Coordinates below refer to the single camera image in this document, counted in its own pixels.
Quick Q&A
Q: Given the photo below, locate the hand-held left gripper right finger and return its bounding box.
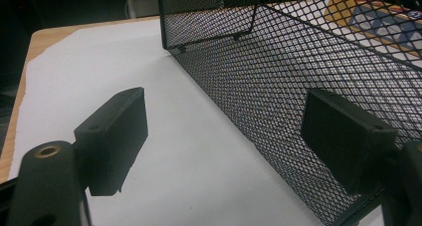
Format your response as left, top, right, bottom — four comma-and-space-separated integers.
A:
300, 88, 422, 226

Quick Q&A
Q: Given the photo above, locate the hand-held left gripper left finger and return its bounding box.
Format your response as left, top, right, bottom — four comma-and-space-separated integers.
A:
5, 87, 149, 226

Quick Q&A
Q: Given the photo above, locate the black wire mesh basket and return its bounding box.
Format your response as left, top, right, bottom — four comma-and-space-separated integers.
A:
157, 0, 422, 226

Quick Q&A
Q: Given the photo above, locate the white paper sheet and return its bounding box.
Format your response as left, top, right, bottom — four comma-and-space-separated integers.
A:
8, 18, 386, 226

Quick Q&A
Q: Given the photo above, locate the yellow and blue box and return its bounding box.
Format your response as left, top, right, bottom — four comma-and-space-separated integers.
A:
323, 0, 422, 59

